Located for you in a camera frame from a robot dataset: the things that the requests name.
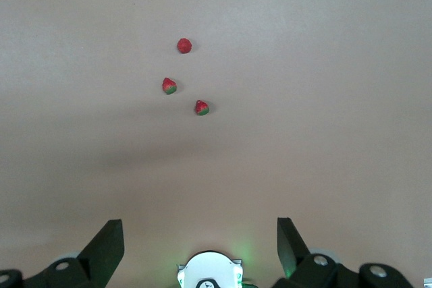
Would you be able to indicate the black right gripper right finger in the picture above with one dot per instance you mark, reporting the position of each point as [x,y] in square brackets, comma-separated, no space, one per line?
[297,261]

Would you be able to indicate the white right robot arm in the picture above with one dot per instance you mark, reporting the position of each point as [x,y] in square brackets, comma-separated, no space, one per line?
[209,267]

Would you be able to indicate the red toy strawberry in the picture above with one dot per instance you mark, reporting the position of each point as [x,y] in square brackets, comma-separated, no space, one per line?
[184,45]
[168,85]
[202,107]

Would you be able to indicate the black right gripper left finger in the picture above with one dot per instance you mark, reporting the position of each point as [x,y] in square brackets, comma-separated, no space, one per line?
[98,257]

